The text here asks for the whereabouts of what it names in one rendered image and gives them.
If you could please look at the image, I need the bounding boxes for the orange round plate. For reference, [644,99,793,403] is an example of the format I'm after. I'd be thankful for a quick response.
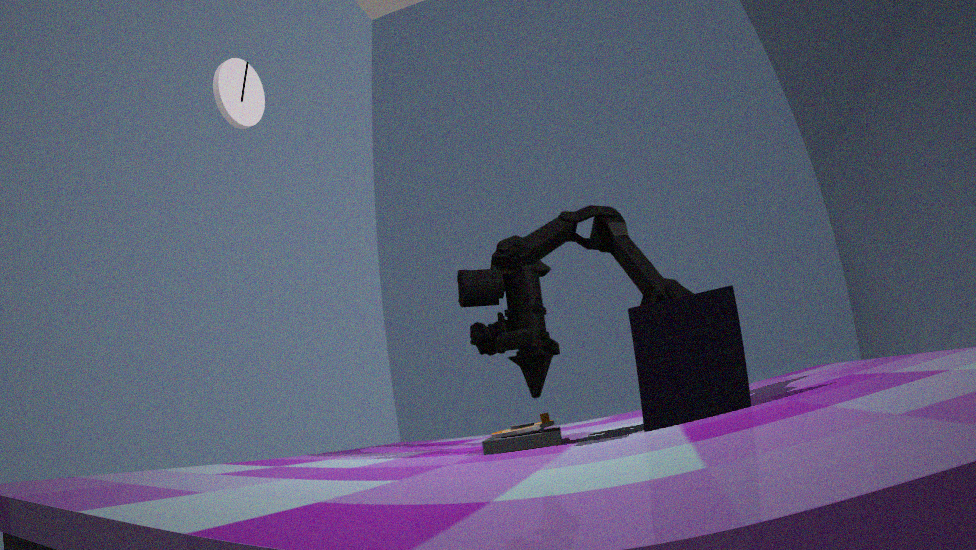
[491,413,555,438]

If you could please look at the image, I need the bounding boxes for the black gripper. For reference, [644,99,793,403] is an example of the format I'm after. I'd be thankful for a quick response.
[495,299,560,398]

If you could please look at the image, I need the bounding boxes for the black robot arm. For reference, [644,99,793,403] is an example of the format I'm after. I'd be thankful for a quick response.
[457,206,694,356]

